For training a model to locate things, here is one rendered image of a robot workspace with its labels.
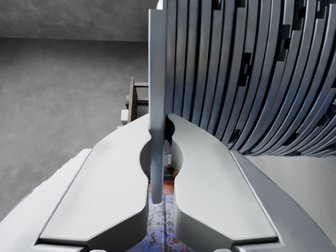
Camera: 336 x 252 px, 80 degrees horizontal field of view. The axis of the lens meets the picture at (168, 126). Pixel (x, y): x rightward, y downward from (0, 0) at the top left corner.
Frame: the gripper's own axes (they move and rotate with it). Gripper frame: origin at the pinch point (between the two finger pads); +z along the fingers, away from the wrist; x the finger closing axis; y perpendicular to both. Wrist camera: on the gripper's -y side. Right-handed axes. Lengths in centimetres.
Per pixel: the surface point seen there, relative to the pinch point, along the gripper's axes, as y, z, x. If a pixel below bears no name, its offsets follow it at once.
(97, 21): 27, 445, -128
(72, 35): 58, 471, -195
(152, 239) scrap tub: 72, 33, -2
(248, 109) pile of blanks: 1.9, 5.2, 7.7
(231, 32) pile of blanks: -4.1, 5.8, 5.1
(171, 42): -3.4, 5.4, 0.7
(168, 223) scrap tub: 70, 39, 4
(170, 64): -1.8, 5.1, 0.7
